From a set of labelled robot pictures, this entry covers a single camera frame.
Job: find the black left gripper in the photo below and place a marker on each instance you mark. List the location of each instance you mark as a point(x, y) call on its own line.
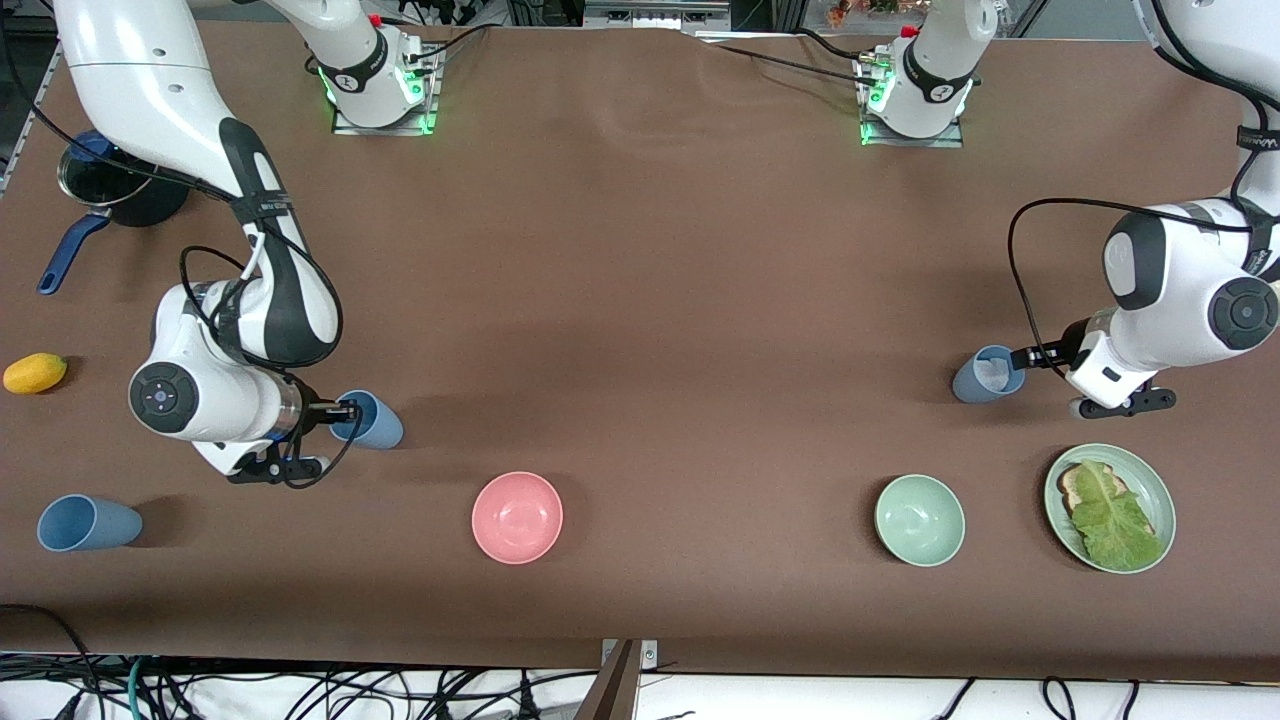
point(1049, 357)

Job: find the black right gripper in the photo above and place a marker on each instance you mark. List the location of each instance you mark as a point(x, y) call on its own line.
point(318, 411)

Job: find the white food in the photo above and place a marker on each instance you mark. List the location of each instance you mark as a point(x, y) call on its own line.
point(992, 376)

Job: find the blue plastic cup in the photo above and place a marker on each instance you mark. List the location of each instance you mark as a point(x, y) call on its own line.
point(385, 430)
point(110, 525)
point(968, 385)

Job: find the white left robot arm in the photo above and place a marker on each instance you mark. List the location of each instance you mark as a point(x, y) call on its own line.
point(1180, 290)

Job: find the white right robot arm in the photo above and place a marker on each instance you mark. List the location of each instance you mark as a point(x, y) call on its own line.
point(150, 90)

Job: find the toasted bread slice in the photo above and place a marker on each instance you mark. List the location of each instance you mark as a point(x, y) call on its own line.
point(1072, 488)

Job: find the pale green plate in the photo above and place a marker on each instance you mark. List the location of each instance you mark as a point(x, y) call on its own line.
point(1160, 480)

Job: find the green lettuce leaf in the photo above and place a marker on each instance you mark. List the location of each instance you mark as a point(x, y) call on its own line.
point(1115, 525)

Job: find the pale green bowl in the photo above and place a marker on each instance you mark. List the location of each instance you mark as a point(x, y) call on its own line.
point(920, 520)

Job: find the pink bowl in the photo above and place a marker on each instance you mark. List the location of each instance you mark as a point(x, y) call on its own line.
point(517, 517)

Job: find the yellow lemon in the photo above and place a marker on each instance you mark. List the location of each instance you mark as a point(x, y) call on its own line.
point(35, 373)

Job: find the glass lid blue knob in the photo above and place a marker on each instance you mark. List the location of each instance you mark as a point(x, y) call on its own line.
point(85, 175)

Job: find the dark table leg beam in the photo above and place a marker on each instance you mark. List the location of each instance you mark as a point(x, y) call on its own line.
point(612, 695)

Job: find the grey metal box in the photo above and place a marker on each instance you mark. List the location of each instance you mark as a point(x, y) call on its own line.
point(655, 12)

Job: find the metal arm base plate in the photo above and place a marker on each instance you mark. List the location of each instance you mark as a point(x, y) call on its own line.
point(866, 125)
point(430, 95)

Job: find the silver table bracket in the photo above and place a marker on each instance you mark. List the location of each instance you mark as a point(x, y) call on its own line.
point(648, 655)

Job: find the aluminium frame rail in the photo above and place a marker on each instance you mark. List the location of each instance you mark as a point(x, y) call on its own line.
point(31, 112)

